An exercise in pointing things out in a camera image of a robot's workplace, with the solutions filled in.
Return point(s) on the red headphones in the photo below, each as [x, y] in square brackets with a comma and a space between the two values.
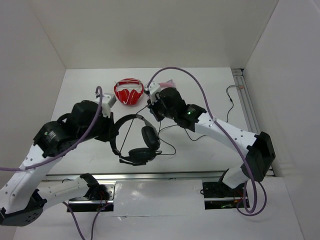
[128, 91]

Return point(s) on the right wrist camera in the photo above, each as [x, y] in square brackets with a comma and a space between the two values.
[151, 92]

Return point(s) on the aluminium rail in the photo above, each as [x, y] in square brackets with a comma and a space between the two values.
[159, 175]
[250, 117]

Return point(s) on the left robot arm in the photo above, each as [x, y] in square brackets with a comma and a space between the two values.
[22, 200]

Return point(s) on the blue pink cat headphones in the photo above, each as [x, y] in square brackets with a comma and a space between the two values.
[168, 84]

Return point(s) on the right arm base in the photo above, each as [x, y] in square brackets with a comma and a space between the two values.
[218, 196]

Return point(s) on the aluminium front rail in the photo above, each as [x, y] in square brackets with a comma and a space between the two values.
[159, 175]

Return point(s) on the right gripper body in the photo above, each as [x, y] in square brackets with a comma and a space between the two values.
[158, 109]

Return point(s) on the black headset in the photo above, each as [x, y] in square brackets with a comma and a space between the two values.
[145, 142]

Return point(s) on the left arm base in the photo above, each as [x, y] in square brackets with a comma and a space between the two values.
[99, 197]

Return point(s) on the aluminium right rail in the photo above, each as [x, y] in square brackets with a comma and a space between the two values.
[250, 117]

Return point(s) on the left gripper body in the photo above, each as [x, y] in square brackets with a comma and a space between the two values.
[102, 131]

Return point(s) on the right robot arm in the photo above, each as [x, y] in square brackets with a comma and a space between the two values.
[256, 150]

